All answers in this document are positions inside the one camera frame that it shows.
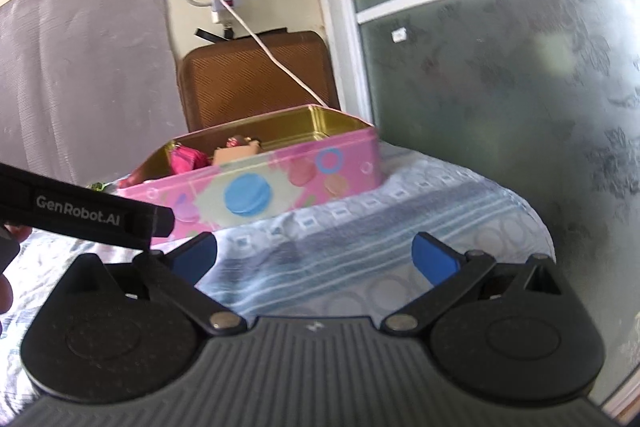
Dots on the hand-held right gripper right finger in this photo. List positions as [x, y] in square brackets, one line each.
[432, 259]

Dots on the brown woven board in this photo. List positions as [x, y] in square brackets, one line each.
[240, 77]

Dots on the small brown cardboard box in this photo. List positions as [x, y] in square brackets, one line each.
[232, 154]

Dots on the green wrapper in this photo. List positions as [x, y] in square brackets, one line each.
[100, 187]

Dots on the grey upright mattress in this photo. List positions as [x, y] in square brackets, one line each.
[75, 82]

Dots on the blue patterned bedsheet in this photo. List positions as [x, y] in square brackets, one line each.
[350, 232]

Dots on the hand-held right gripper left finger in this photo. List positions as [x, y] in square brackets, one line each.
[195, 257]

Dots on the white framed frosted window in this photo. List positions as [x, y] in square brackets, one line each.
[500, 82]

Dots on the small window sticker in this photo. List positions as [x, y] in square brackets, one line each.
[400, 35]

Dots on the pink biscuit tin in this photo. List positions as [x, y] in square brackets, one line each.
[300, 177]

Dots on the person's left hand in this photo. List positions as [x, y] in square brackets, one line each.
[20, 233]

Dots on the pink zip pouch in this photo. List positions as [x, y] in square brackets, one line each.
[187, 159]

